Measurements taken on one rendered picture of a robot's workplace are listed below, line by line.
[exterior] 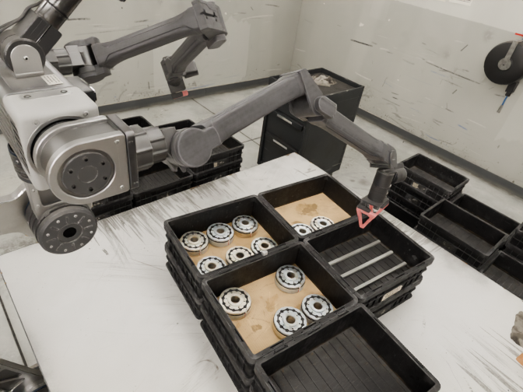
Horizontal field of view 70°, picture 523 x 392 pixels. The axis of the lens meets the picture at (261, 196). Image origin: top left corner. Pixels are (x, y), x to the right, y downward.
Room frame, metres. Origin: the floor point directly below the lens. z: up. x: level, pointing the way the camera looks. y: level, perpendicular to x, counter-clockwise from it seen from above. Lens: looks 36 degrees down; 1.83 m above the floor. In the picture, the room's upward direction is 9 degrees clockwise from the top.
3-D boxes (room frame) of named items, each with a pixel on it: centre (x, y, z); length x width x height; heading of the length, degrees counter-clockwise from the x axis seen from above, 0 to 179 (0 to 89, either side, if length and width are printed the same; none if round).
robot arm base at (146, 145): (0.60, 0.24, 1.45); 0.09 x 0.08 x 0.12; 46
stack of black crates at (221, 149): (2.17, 0.41, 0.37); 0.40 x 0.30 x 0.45; 136
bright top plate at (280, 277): (0.88, -0.14, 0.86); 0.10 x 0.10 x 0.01
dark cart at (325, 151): (2.82, -0.28, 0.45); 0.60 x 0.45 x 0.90; 136
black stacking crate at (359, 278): (1.00, -0.42, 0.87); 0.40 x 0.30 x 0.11; 129
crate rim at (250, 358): (0.75, -0.11, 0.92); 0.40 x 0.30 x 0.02; 129
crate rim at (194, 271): (0.98, 0.08, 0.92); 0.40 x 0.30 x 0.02; 129
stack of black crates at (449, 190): (2.28, -1.15, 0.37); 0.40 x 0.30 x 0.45; 47
